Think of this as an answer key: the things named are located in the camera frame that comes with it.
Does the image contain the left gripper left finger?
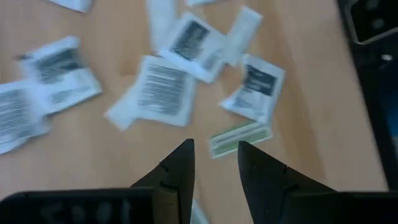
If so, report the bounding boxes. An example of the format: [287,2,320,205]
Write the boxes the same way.
[130,138,196,224]

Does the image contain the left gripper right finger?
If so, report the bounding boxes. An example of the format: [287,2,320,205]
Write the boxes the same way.
[238,140,336,224]

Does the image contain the green bandage strip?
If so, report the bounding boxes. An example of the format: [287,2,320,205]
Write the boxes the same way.
[208,120,274,159]

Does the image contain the black depth camera box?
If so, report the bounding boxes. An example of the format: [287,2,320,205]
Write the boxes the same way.
[343,0,398,46]

